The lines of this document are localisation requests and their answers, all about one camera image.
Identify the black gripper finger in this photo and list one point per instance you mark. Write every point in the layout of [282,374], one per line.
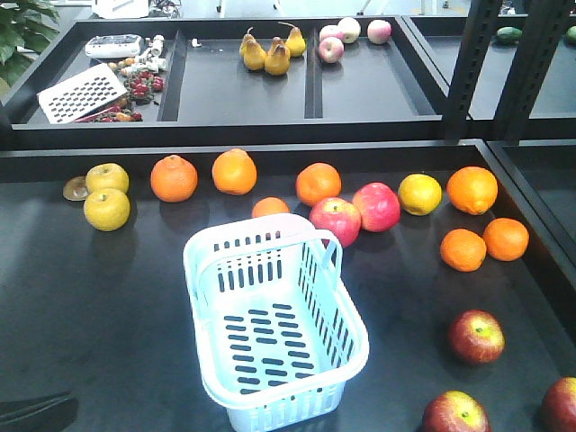
[54,412]

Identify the bright red apple left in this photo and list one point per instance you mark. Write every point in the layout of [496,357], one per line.
[339,216]

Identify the white electronic scale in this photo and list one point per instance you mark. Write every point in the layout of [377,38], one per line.
[114,46]

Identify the orange small front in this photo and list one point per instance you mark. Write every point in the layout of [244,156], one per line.
[463,250]

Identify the large orange with nub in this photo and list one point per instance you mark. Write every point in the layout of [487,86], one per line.
[472,189]

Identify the black wooden produce display stand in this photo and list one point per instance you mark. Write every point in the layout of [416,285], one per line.
[94,219]

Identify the yellow apple pear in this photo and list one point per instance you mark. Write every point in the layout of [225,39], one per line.
[419,194]

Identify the light blue plastic basket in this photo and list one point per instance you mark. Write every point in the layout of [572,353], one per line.
[276,332]

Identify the bright red apple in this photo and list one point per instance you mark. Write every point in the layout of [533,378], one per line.
[339,216]
[378,205]

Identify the red apple mid left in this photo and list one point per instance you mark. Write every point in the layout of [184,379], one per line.
[476,337]

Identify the orange behind red apples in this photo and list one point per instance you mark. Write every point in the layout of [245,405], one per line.
[317,182]

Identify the bright red apple right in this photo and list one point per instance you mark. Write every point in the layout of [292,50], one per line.
[378,205]

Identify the orange small right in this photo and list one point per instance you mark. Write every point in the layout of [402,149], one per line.
[506,239]

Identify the black upright shelf post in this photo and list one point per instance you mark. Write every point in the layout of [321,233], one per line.
[477,32]

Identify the orange small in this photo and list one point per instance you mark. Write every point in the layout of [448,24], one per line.
[463,250]
[506,239]

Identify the red apple front left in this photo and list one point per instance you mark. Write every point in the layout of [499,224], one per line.
[455,411]

